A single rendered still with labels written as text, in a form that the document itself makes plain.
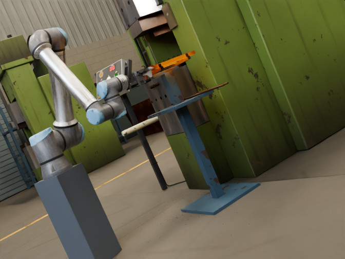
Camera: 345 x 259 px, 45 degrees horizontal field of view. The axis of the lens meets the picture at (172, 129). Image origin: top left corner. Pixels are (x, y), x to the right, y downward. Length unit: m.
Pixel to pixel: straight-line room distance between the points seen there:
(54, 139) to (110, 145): 5.56
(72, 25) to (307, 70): 9.84
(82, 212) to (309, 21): 2.14
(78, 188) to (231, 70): 1.31
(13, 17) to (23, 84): 4.24
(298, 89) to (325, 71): 0.33
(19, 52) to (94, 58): 4.59
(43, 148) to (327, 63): 2.16
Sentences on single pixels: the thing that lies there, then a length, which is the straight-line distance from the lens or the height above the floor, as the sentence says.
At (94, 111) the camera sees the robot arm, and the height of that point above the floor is 0.84.
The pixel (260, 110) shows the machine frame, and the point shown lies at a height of 0.40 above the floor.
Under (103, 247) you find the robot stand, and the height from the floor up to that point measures 0.09.
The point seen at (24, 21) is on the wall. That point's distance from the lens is 12.01.
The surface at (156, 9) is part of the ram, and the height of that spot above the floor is 1.38.
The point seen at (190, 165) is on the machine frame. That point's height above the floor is 0.21.
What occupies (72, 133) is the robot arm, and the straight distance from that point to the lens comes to 2.62.
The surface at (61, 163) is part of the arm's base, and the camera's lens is 2.52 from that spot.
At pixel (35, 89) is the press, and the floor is 1.81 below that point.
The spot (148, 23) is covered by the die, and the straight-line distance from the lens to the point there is 3.19.
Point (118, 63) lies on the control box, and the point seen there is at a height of 1.17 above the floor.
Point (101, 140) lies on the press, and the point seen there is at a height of 0.47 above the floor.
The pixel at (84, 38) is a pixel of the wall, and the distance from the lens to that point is 12.45.
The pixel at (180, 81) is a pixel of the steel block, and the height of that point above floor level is 0.81.
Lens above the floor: 0.78
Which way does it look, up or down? 5 degrees down
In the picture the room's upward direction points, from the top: 23 degrees counter-clockwise
